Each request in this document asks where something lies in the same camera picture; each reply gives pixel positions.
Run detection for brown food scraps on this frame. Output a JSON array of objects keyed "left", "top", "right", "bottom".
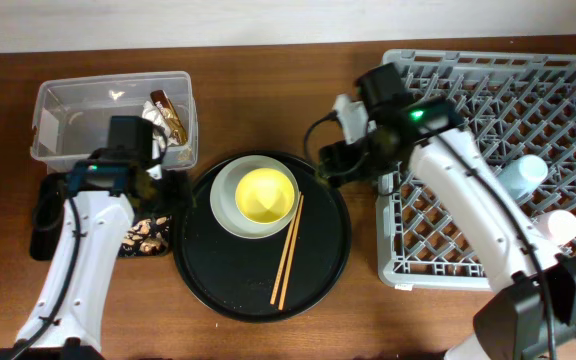
[{"left": 118, "top": 217, "right": 172, "bottom": 258}]

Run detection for gold foil wrapper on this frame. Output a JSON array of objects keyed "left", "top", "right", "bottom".
[{"left": 150, "top": 90, "right": 188, "bottom": 145}]

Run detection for grey round plate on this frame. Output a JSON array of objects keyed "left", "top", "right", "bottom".
[{"left": 210, "top": 155, "right": 300, "bottom": 239}]

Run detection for yellow bowl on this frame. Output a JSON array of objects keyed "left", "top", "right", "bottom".
[{"left": 235, "top": 168, "right": 295, "bottom": 224}]

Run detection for white tissue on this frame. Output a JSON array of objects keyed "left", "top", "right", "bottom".
[{"left": 141, "top": 101, "right": 177, "bottom": 147}]

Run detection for wooden chopstick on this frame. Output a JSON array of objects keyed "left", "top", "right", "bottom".
[
  {"left": 270, "top": 214, "right": 296, "bottom": 306},
  {"left": 278, "top": 193, "right": 304, "bottom": 311}
]

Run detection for blue plastic cup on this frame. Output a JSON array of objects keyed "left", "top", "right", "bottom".
[{"left": 497, "top": 155, "right": 548, "bottom": 200}]

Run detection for pink plastic cup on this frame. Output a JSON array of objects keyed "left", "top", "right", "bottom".
[{"left": 534, "top": 210, "right": 576, "bottom": 246}]

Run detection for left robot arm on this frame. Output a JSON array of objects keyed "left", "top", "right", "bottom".
[{"left": 0, "top": 149, "right": 193, "bottom": 359}]

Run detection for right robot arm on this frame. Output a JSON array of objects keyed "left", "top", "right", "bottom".
[{"left": 316, "top": 64, "right": 576, "bottom": 359}]

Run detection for clear plastic waste bin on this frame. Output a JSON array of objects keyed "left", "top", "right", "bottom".
[{"left": 30, "top": 71, "right": 199, "bottom": 172}]

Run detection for grey dishwasher rack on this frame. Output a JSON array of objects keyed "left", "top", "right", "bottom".
[{"left": 376, "top": 49, "right": 576, "bottom": 291}]

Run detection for black rectangular tray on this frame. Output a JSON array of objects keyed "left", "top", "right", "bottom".
[{"left": 29, "top": 168, "right": 174, "bottom": 262}]

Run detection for round black serving tray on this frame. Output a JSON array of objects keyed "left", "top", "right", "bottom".
[{"left": 172, "top": 152, "right": 352, "bottom": 323}]

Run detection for right black cable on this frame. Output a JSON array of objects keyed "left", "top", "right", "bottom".
[{"left": 302, "top": 112, "right": 559, "bottom": 360}]

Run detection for black cable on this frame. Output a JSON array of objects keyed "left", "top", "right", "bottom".
[
  {"left": 302, "top": 112, "right": 559, "bottom": 360},
  {"left": 10, "top": 122, "right": 169, "bottom": 360}
]

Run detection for left black cable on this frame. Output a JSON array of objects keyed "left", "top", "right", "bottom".
[{"left": 10, "top": 122, "right": 169, "bottom": 360}]

